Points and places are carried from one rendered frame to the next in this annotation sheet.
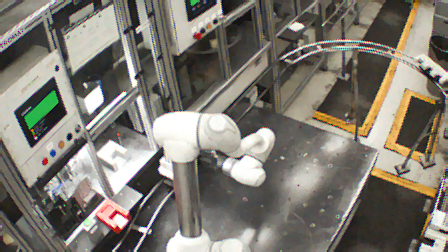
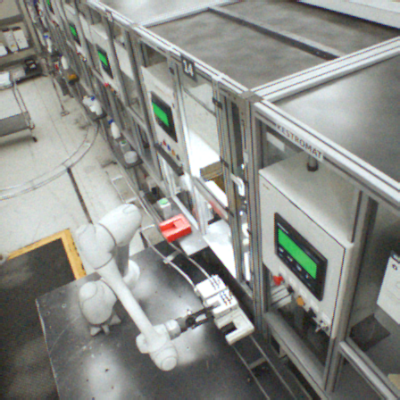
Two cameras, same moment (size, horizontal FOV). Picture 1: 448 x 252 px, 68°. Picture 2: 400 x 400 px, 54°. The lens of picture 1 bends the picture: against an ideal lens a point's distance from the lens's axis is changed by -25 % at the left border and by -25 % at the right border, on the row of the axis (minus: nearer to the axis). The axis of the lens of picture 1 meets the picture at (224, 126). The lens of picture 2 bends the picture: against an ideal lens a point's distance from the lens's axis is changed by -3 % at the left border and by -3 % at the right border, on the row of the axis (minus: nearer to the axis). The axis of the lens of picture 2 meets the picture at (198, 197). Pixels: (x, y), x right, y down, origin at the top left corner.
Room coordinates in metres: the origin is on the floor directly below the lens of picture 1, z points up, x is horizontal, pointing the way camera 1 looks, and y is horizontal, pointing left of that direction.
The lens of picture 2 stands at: (2.24, -0.85, 2.61)
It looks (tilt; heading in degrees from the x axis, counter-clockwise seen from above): 40 degrees down; 119
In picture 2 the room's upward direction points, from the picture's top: 10 degrees counter-clockwise
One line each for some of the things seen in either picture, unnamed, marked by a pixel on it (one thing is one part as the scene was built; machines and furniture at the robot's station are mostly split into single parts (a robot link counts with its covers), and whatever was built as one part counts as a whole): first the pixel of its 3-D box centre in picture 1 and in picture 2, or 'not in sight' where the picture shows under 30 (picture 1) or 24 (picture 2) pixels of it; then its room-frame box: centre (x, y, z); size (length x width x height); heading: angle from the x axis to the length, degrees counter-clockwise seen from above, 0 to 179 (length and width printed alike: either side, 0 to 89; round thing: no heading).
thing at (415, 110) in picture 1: (418, 123); not in sight; (2.45, -1.87, 0.01); 1.00 x 0.55 x 0.01; 140
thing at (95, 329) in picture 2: not in sight; (101, 317); (1.00, 0.03, 0.71); 0.22 x 0.18 x 0.06; 140
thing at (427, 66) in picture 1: (431, 70); not in sight; (2.17, -1.70, 0.84); 0.37 x 0.14 x 0.10; 18
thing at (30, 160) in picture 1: (28, 113); (183, 112); (1.31, 0.85, 1.60); 0.42 x 0.29 x 0.46; 140
